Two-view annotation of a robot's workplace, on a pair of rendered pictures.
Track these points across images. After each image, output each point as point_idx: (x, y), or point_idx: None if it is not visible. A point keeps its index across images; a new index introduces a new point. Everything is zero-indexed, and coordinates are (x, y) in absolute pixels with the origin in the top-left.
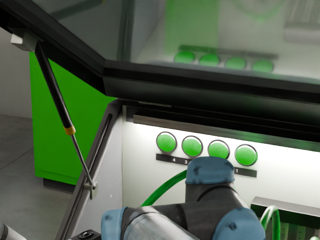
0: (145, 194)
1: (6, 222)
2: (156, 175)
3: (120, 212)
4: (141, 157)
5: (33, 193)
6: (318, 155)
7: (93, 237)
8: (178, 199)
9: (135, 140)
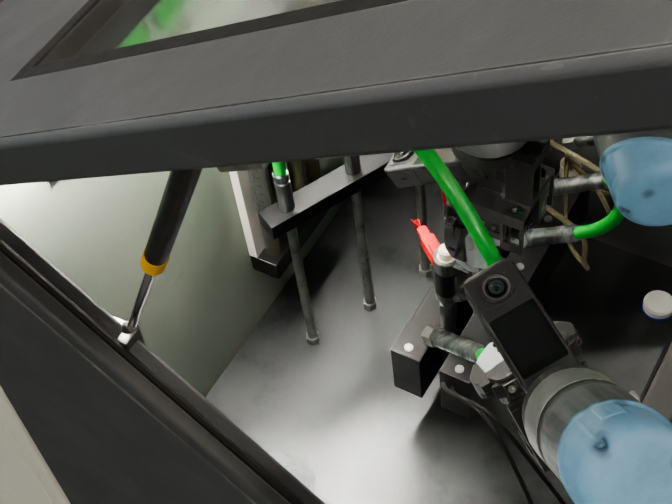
0: (61, 267)
1: None
2: (63, 214)
3: (670, 143)
4: (25, 217)
5: None
6: None
7: (515, 272)
8: (111, 205)
9: (1, 200)
